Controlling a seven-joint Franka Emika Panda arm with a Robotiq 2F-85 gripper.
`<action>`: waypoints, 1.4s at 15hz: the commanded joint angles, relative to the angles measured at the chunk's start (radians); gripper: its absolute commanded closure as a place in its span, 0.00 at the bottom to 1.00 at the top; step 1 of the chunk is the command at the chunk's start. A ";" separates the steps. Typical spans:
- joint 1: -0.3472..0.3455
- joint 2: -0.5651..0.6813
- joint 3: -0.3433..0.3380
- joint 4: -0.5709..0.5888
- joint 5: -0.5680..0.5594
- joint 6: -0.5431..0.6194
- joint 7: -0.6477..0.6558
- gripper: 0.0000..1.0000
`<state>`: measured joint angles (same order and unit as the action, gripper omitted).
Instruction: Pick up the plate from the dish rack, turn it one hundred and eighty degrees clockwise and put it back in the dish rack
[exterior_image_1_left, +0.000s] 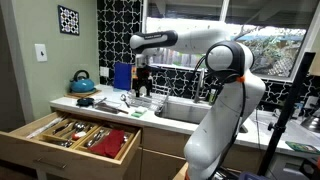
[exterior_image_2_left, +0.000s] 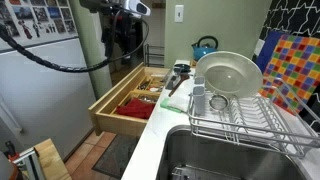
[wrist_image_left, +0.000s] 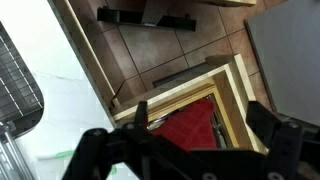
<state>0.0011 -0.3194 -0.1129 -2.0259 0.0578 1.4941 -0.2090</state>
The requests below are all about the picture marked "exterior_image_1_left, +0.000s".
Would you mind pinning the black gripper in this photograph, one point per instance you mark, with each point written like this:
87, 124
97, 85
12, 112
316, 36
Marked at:
143, 80

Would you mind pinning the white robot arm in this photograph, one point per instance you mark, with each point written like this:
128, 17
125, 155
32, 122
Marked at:
230, 62

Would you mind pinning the metal ladle spoon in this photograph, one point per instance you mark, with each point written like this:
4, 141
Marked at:
123, 98

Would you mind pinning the green white sponge cloth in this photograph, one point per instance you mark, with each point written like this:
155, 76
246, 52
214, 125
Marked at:
139, 111

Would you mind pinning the chrome sink faucet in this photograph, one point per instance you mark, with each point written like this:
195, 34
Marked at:
199, 86

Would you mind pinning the stainless steel sink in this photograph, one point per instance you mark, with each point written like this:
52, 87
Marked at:
181, 117

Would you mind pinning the small black pan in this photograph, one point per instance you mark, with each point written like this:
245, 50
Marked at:
85, 102

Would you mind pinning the blue tea kettle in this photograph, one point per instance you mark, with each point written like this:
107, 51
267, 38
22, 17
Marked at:
81, 82

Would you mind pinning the wooden kettle trivet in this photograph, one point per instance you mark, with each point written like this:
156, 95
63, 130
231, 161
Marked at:
82, 95

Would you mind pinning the red cloth in drawer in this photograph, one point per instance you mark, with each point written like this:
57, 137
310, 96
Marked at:
110, 145

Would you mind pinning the open wooden cutlery drawer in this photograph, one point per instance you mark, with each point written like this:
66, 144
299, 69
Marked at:
58, 144

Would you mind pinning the black tripod pole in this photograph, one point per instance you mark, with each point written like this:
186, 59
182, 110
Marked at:
280, 126

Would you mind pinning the silver wire dish rack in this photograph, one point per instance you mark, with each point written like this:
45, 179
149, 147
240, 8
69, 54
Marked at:
154, 102

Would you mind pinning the patterned wall tile picture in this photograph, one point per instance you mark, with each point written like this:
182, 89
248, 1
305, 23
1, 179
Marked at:
68, 21

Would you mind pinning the white light switch plate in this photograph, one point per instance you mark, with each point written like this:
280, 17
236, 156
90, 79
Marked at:
41, 54

